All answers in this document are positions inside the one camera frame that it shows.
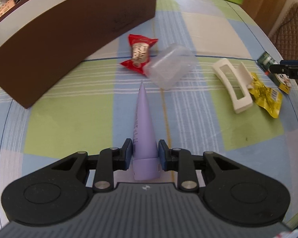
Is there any green ointment packet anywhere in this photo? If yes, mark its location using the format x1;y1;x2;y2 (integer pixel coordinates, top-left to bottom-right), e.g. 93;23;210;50
257;51;292;94

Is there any purple cream tube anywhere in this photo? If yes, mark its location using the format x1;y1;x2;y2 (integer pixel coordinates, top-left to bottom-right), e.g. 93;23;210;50
132;84;160;180

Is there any yellow snack packet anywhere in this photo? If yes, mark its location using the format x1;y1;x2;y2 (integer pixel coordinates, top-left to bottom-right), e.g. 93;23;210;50
248;73;283;119

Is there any white hair claw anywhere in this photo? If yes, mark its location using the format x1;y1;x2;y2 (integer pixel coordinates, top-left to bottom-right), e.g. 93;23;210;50
212;58;253;114

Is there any clear plastic cup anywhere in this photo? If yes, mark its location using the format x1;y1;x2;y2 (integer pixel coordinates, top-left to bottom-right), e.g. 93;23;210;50
143;44;198;90

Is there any red snack packet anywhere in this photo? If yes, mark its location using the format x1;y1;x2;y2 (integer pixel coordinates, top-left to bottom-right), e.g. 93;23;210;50
120;34;159;75

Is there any checked tablecloth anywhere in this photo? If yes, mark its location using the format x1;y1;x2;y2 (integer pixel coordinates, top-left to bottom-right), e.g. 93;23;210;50
0;0;298;228

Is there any brown storage box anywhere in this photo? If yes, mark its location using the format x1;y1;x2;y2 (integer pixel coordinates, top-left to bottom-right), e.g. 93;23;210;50
0;0;156;108

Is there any brown cardboard box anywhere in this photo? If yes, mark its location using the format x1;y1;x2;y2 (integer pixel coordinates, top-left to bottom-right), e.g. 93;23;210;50
0;0;15;17

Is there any black cable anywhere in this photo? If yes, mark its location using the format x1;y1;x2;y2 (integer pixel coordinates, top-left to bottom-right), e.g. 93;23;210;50
275;0;298;34

